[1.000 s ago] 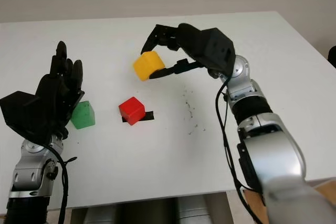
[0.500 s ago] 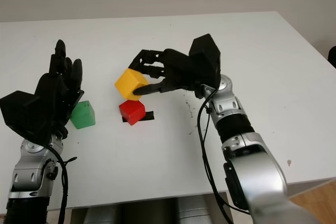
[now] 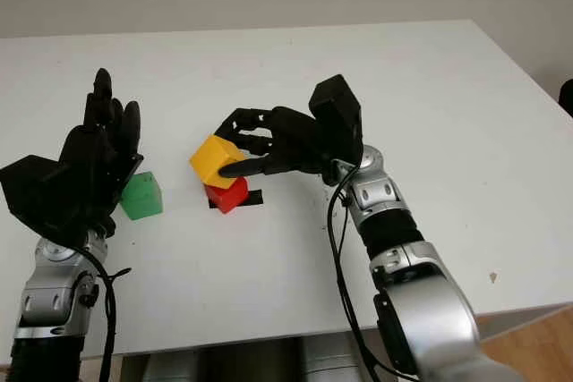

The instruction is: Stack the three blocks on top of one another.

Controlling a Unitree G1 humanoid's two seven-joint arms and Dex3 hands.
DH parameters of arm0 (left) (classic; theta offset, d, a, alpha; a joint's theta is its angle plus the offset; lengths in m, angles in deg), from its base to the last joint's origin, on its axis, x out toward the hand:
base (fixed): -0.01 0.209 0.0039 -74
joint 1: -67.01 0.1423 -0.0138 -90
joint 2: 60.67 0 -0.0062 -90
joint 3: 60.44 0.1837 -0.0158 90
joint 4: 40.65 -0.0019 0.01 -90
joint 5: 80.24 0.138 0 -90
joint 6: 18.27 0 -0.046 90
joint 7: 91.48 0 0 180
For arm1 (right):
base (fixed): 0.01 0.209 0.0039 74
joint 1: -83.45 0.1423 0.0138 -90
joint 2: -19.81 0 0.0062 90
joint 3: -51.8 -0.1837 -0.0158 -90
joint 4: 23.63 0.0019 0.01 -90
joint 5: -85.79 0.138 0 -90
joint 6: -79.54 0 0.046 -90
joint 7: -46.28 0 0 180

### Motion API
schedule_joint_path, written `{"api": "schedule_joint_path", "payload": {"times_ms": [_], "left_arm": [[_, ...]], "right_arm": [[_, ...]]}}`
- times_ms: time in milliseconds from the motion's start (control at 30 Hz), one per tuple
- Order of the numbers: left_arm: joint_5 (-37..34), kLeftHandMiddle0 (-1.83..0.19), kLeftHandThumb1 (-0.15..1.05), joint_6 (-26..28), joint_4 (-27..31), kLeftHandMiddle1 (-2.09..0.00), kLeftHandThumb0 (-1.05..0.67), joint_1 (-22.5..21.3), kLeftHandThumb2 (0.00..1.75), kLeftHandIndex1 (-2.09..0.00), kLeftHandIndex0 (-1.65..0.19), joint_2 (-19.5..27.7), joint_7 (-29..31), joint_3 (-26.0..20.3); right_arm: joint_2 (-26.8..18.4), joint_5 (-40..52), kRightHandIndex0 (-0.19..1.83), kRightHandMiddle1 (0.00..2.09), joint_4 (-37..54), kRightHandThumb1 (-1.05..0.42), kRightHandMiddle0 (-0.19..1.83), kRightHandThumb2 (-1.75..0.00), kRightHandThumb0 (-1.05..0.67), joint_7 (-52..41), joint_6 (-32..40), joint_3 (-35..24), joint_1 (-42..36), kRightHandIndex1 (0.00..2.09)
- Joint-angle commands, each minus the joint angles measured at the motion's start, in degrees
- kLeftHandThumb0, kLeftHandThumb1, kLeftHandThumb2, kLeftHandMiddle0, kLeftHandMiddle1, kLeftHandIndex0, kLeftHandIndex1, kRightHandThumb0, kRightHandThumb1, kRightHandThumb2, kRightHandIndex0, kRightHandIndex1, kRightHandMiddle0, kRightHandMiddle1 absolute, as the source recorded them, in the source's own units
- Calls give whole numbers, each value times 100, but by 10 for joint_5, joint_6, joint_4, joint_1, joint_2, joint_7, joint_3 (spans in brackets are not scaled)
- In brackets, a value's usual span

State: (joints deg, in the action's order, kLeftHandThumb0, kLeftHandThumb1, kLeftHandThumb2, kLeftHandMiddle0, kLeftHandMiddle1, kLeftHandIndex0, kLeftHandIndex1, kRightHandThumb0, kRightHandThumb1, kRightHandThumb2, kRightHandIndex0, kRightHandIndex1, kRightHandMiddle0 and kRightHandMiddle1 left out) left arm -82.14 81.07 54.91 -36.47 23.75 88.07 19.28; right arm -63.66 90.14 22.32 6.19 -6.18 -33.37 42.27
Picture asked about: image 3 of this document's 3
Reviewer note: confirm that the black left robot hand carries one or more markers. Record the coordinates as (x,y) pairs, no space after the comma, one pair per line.
(89,149)

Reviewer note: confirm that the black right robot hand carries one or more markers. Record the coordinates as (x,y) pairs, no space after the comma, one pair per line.
(295,140)

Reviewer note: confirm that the green wooden block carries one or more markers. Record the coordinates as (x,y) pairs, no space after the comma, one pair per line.
(142,198)

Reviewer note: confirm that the yellow wooden block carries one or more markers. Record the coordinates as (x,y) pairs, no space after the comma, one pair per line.
(212,158)

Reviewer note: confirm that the red wooden block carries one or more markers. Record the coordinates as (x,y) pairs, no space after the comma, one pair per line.
(233,198)

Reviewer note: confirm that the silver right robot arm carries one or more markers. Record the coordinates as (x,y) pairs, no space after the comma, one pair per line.
(416,292)

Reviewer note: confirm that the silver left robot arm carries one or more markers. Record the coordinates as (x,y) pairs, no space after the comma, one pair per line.
(49,297)

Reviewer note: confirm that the black tape strip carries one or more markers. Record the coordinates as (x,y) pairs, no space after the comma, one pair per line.
(256,198)

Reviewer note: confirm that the silver right robot thigh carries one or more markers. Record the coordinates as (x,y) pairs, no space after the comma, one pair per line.
(331,362)

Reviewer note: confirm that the silver robot thigh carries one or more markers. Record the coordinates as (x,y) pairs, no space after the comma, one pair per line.
(331,362)
(177,368)

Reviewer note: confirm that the dark grey robot waist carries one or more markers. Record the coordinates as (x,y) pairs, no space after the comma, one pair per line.
(255,364)

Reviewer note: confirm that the silver left robot thigh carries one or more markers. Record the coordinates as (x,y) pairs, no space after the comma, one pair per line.
(177,368)

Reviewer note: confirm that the black round object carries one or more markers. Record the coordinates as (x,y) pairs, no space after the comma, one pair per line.
(567,98)

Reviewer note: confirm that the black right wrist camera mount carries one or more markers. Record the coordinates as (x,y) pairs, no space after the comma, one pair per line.
(338,118)

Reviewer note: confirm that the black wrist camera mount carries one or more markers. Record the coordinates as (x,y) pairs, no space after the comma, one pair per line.
(338,118)
(40,196)

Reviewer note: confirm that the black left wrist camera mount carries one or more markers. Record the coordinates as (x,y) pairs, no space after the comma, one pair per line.
(40,196)

